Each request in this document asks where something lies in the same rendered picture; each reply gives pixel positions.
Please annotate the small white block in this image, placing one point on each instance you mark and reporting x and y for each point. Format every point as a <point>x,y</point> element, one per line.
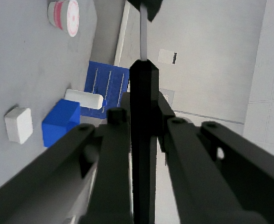
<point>18,124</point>

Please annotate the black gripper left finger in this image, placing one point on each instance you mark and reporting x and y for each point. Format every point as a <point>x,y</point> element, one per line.
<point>45,190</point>

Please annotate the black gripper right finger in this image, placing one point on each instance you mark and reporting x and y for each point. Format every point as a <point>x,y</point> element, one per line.
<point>195,168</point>

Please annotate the white and pink yogurt cup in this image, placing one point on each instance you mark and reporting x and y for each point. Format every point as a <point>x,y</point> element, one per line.
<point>64,15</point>

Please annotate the blue open bin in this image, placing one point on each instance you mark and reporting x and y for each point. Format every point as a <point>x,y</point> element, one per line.
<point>63,117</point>

